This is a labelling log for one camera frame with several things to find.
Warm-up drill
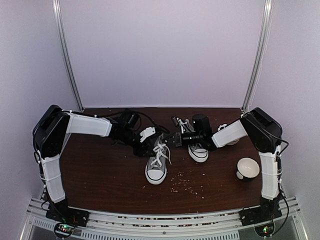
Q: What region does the front aluminium rail frame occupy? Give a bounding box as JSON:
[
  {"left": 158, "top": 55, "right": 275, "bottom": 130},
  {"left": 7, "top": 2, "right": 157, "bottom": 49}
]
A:
[{"left": 21, "top": 196, "right": 307, "bottom": 240}]

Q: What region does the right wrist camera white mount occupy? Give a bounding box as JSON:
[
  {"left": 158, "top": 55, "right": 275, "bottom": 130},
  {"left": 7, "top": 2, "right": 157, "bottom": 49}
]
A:
[{"left": 171, "top": 116, "right": 194, "bottom": 134}]

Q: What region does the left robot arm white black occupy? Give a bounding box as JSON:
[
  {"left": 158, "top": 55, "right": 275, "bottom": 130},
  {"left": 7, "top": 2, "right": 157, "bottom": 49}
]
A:
[{"left": 32, "top": 104, "right": 169, "bottom": 222}]

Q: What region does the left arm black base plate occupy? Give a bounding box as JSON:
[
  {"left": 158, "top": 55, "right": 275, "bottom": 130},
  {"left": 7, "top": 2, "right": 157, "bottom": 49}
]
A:
[{"left": 45, "top": 206, "right": 90, "bottom": 227}]

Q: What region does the grey sneaker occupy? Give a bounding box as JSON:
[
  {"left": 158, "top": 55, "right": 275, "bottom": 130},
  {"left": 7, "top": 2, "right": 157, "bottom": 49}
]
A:
[
  {"left": 145, "top": 133, "right": 172, "bottom": 185},
  {"left": 188, "top": 144, "right": 209, "bottom": 163}
]

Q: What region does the left aluminium frame post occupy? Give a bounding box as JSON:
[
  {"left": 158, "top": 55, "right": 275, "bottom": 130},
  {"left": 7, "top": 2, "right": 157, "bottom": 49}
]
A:
[{"left": 52, "top": 0, "right": 84, "bottom": 112}]

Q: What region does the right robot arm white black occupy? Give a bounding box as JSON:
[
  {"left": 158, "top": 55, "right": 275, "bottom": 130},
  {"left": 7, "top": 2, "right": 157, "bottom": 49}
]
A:
[{"left": 164, "top": 107, "right": 284, "bottom": 221}]

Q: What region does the aluminium frame post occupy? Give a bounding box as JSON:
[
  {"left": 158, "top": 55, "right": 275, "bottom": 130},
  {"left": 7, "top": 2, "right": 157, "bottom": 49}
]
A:
[
  {"left": 241, "top": 0, "right": 274, "bottom": 114},
  {"left": 52, "top": 0, "right": 84, "bottom": 112}
]

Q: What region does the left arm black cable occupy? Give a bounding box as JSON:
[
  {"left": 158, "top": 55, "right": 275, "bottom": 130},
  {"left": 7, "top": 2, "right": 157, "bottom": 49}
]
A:
[{"left": 94, "top": 111, "right": 171, "bottom": 135}]

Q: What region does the black and white bowl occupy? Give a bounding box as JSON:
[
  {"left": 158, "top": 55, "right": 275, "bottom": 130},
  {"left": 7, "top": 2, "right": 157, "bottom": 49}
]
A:
[{"left": 235, "top": 157, "right": 260, "bottom": 183}]

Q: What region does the right aluminium frame post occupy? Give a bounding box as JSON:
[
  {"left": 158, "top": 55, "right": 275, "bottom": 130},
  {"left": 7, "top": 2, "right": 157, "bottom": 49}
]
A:
[{"left": 241, "top": 0, "right": 274, "bottom": 114}]

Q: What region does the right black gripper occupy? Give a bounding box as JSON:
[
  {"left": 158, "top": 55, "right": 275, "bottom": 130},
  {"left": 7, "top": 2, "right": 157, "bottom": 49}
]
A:
[{"left": 162, "top": 131, "right": 203, "bottom": 148}]

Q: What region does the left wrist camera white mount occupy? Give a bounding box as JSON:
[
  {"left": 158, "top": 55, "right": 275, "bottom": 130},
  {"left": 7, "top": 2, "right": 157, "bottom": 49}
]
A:
[{"left": 139, "top": 126, "right": 156, "bottom": 143}]

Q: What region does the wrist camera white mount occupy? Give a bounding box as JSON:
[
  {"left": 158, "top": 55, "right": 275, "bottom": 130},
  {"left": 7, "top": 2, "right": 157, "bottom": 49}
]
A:
[
  {"left": 139, "top": 126, "right": 156, "bottom": 143},
  {"left": 171, "top": 116, "right": 194, "bottom": 134}
]

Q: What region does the white fluted ceramic bowl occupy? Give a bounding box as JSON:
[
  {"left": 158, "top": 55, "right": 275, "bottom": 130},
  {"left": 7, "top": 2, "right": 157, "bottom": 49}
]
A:
[{"left": 217, "top": 123, "right": 228, "bottom": 131}]

